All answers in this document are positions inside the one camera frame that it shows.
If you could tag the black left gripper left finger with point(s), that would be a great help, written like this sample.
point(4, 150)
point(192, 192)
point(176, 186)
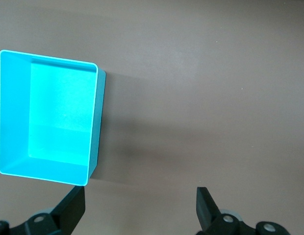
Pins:
point(73, 205)

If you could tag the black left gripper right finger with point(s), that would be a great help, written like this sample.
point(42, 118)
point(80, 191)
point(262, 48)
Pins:
point(204, 208)

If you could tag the turquoise plastic bin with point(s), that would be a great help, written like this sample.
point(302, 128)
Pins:
point(56, 110)

